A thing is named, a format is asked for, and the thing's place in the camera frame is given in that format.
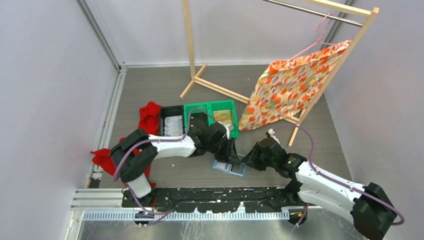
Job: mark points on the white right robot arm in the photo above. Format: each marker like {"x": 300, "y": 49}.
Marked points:
{"x": 367, "y": 207}

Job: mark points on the wooden clothes rack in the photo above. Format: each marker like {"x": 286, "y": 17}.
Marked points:
{"x": 227, "y": 43}

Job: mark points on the dark cards stack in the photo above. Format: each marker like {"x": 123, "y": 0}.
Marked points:
{"x": 198, "y": 121}

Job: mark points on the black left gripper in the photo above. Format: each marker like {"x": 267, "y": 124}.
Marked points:
{"x": 229, "y": 154}

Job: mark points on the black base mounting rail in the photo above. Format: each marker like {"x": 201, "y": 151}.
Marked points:
{"x": 220, "y": 199}

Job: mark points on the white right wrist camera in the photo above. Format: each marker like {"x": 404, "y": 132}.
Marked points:
{"x": 271, "y": 134}

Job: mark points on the blue card holder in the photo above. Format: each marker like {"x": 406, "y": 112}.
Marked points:
{"x": 228, "y": 172}

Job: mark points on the black plastic bin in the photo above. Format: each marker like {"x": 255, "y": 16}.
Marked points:
{"x": 166, "y": 111}

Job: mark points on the white silver credit card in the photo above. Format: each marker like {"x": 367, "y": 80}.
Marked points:
{"x": 221, "y": 166}

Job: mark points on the pink wire hanger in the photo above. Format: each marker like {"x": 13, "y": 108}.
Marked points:
{"x": 319, "y": 39}

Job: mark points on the green bin with dark cards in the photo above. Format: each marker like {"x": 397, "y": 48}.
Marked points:
{"x": 188, "y": 109}

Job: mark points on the white cards in black bin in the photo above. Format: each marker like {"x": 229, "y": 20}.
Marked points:
{"x": 173, "y": 126}

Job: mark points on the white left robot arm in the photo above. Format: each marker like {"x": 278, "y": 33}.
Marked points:
{"x": 138, "y": 150}

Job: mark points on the green bin with gold cards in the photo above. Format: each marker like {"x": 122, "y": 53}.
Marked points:
{"x": 227, "y": 104}

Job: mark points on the floral orange fabric bag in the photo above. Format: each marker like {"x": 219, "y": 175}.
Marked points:
{"x": 287, "y": 86}

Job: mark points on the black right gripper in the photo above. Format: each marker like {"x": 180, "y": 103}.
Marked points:
{"x": 251, "y": 159}

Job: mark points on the gold cards stack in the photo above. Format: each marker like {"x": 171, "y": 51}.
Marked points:
{"x": 223, "y": 116}

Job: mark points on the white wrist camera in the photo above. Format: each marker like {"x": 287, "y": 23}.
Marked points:
{"x": 271, "y": 134}
{"x": 228, "y": 128}

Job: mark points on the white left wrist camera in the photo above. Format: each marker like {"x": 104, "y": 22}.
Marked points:
{"x": 228, "y": 128}

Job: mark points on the dark credit card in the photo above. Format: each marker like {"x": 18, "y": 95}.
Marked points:
{"x": 238, "y": 169}

